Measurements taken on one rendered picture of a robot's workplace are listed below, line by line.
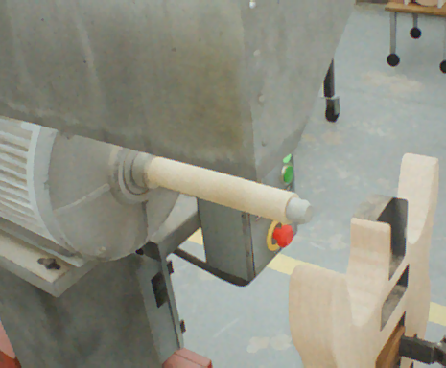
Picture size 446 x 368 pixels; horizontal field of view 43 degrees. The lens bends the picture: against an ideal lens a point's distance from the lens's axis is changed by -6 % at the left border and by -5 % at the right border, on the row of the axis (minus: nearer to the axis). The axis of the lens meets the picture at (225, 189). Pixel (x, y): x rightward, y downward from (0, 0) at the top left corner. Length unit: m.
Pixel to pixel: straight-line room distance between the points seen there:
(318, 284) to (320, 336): 0.05
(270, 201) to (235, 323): 1.69
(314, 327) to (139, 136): 0.23
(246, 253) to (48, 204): 0.42
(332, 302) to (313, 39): 0.22
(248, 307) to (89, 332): 1.39
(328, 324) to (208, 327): 1.76
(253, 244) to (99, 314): 0.28
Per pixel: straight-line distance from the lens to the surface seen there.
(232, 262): 1.02
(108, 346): 1.05
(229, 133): 0.39
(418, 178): 0.76
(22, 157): 0.71
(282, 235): 1.01
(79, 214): 0.68
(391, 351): 0.75
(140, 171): 0.69
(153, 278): 1.13
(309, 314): 0.53
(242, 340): 2.21
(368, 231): 0.62
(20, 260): 0.85
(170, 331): 1.24
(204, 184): 0.64
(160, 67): 0.40
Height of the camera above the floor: 1.59
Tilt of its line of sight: 32 degrees down
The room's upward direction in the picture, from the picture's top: 7 degrees counter-clockwise
